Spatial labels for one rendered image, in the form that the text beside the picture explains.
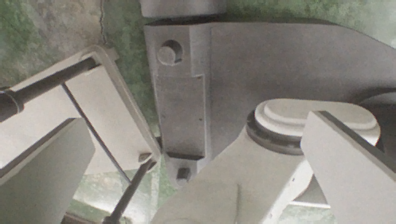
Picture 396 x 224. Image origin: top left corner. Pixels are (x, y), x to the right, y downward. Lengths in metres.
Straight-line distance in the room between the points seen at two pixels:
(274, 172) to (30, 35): 0.95
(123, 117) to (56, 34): 0.45
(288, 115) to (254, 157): 0.09
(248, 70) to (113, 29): 0.47
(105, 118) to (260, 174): 0.46
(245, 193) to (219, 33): 0.31
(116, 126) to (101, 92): 0.11
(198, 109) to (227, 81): 0.10
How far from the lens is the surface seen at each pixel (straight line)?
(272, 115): 0.36
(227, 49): 0.46
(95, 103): 0.62
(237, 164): 0.32
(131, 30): 0.71
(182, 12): 0.43
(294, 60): 0.47
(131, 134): 0.61
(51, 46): 0.94
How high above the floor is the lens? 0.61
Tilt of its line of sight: 57 degrees down
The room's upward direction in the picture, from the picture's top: 157 degrees counter-clockwise
